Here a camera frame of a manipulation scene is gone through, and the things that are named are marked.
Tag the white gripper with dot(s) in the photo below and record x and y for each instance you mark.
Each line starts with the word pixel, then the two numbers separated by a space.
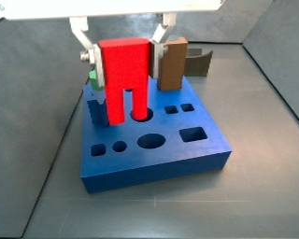
pixel 44 9

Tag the red two-pronged object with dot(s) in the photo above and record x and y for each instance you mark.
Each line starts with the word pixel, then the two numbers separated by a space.
pixel 126 66

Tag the blue fixture block with holes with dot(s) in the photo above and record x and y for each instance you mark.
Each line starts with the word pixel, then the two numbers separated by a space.
pixel 175 144

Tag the brown tall peg block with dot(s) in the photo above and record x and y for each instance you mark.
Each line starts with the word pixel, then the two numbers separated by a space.
pixel 171 65

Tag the green octagonal peg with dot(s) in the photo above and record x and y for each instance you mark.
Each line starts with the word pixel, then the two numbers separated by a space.
pixel 94 81

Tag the black curved cradle stand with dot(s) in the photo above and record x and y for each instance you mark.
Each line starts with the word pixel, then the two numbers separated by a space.
pixel 198 63

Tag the blue star peg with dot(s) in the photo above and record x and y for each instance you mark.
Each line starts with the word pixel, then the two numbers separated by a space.
pixel 98 112

